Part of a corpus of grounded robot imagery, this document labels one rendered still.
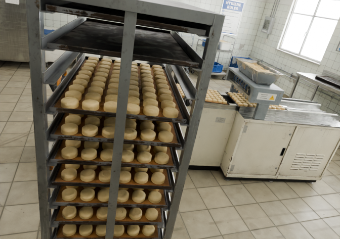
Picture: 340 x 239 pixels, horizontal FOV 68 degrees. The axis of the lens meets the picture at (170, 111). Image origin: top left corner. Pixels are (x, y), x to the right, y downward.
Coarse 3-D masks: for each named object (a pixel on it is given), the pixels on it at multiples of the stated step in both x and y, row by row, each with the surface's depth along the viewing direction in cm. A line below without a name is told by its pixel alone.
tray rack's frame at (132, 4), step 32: (32, 0) 58; (64, 0) 59; (96, 0) 60; (128, 0) 61; (160, 0) 95; (32, 32) 61; (128, 32) 65; (32, 64) 64; (128, 64) 68; (32, 96) 68; (128, 96) 72; (192, 128) 79
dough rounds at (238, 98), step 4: (228, 92) 299; (232, 96) 289; (236, 96) 293; (240, 96) 295; (244, 96) 297; (236, 100) 281; (240, 100) 282; (244, 100) 284; (240, 104) 270; (244, 104) 272; (248, 104) 274; (252, 104) 280; (256, 104) 281; (272, 108) 279; (276, 108) 281; (280, 108) 283; (284, 108) 282
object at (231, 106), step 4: (204, 104) 266; (208, 104) 267; (212, 104) 267; (216, 104) 268; (220, 104) 268; (232, 104) 272; (220, 108) 271; (224, 108) 272; (228, 108) 272; (232, 108) 273; (236, 108) 274; (308, 112) 290; (312, 112) 292; (316, 112) 294
